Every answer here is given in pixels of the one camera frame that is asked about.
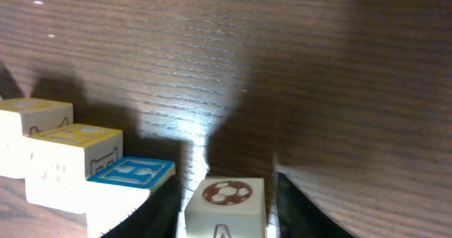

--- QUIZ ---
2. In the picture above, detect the wooden block snail letter Y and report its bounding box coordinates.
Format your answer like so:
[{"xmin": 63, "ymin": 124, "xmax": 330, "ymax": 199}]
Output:
[{"xmin": 85, "ymin": 157, "xmax": 176, "ymax": 238}]

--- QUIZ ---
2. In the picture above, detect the wooden block soccer ball yellow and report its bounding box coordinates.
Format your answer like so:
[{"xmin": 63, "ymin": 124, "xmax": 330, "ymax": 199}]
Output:
[{"xmin": 184, "ymin": 177, "xmax": 266, "ymax": 238}]

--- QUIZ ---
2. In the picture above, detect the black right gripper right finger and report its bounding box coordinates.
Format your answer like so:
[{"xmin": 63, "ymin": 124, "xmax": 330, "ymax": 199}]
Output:
[{"xmin": 276, "ymin": 173, "xmax": 354, "ymax": 238}]

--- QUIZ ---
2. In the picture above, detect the wooden block blue side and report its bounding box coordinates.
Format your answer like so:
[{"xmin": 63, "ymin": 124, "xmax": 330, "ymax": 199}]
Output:
[
  {"xmin": 25, "ymin": 124, "xmax": 123, "ymax": 214},
  {"xmin": 1, "ymin": 97, "xmax": 73, "ymax": 179}
]

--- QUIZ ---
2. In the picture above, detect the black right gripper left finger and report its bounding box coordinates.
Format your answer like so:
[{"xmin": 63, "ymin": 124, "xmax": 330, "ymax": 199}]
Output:
[{"xmin": 101, "ymin": 175, "xmax": 182, "ymax": 238}]

